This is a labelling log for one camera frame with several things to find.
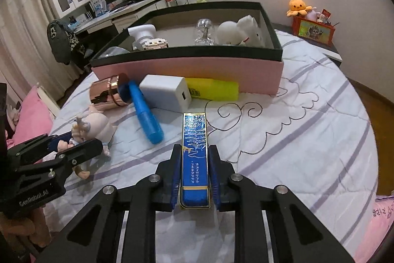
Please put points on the white bed rail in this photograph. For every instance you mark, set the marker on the white bed rail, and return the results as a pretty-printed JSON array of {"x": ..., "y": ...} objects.
[{"x": 49, "y": 100}]

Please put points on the pink pillow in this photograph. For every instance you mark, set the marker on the pink pillow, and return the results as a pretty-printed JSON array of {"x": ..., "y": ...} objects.
[{"x": 30, "y": 115}]

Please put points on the blue and gold slim box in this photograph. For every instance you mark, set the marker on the blue and gold slim box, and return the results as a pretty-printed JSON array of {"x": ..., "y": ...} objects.
[{"x": 195, "y": 158}]

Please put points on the rose gold cylinder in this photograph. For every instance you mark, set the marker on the rose gold cylinder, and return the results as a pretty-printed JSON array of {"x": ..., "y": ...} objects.
[{"x": 104, "y": 93}]

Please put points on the orange octopus plush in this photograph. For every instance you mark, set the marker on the orange octopus plush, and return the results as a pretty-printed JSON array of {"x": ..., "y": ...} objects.
[{"x": 298, "y": 5}]

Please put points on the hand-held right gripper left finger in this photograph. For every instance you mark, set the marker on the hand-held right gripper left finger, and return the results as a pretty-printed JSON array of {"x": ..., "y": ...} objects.
[{"x": 174, "y": 176}]

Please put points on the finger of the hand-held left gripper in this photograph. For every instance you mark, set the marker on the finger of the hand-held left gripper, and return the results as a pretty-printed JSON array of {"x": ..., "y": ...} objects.
[
  {"x": 83, "y": 152},
  {"x": 37, "y": 149}
]

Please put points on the pink blanket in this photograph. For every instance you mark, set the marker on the pink blanket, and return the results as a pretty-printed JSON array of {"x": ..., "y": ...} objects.
[{"x": 378, "y": 220}]

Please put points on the striped white quilt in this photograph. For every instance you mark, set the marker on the striped white quilt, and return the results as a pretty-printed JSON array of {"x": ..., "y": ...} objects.
[{"x": 292, "y": 142}]

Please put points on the blue and white carton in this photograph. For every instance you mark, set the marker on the blue and white carton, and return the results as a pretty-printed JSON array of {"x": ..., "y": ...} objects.
[{"x": 99, "y": 6}]

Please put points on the yellow highlighter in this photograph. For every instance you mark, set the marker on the yellow highlighter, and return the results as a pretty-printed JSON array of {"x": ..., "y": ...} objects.
[{"x": 215, "y": 90}]

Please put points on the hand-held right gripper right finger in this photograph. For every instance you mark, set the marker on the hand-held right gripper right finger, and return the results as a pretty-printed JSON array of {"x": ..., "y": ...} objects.
[{"x": 214, "y": 179}]

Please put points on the purple plush toy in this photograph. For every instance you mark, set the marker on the purple plush toy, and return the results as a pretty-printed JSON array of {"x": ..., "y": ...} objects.
[{"x": 312, "y": 15}]

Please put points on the beige curtain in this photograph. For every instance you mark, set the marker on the beige curtain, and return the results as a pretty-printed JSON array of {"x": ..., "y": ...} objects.
[{"x": 24, "y": 35}]

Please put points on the white charger block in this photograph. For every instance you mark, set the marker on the white charger block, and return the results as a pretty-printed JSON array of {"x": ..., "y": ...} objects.
[{"x": 160, "y": 92}]

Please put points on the brown soft toy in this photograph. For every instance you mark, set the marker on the brown soft toy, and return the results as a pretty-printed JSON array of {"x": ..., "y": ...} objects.
[{"x": 18, "y": 229}]

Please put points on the white desk with drawers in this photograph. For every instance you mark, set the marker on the white desk with drawers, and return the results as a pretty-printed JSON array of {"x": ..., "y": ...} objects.
[{"x": 129, "y": 18}]

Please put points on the pink box with black rim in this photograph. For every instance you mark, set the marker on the pink box with black rim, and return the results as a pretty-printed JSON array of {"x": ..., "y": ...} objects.
[{"x": 184, "y": 72}]

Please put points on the red card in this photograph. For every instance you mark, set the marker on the red card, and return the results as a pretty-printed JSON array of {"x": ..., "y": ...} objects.
[{"x": 326, "y": 14}]

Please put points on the pink building block model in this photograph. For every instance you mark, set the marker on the pink building block model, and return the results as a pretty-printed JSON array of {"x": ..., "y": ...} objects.
[{"x": 155, "y": 43}]

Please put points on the white rabbit toy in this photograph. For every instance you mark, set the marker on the white rabbit toy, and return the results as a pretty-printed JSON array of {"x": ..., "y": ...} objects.
[{"x": 237, "y": 32}]

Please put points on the clear plastic bottle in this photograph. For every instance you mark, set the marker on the clear plastic bottle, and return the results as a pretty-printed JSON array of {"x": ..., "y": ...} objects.
[{"x": 203, "y": 35}]

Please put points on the blue plastic tube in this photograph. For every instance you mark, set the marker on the blue plastic tube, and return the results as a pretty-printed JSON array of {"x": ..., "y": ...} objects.
[{"x": 147, "y": 121}]

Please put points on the orange storage box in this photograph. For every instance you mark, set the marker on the orange storage box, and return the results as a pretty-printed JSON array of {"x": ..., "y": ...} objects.
[{"x": 312, "y": 32}]

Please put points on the pink pig doll figure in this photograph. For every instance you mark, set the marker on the pink pig doll figure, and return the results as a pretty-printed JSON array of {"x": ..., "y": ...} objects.
[{"x": 97, "y": 121}]

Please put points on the black patterned jacket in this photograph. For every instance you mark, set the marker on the black patterned jacket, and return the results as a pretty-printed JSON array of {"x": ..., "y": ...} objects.
[{"x": 60, "y": 41}]

